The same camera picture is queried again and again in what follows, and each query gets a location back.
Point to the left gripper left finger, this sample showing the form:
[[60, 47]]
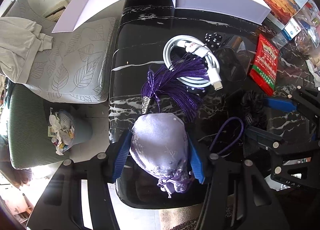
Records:
[[120, 153]]

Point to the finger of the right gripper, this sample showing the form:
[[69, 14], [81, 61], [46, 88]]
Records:
[[264, 138], [279, 103]]

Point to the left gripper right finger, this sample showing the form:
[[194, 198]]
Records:
[[196, 159]]

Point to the purple satin pouch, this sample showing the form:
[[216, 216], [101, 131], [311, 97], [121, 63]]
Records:
[[159, 145]]

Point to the red snack packet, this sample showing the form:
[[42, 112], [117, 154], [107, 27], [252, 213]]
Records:
[[265, 64]]

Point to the black shiny case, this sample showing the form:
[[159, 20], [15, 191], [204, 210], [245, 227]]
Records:
[[234, 59]]

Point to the blue waste bin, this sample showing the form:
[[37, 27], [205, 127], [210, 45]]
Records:
[[66, 130]]

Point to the clear plastic bag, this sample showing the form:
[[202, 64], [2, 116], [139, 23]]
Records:
[[308, 38]]

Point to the blue white medicine box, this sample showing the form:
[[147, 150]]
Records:
[[291, 29]]

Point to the green chair cushion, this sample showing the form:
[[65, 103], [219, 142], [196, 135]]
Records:
[[29, 145]]

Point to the grey leaf pattern pillow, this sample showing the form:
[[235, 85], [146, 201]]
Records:
[[78, 67]]

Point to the white crumpled cloth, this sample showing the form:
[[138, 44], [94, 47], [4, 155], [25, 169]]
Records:
[[21, 40]]

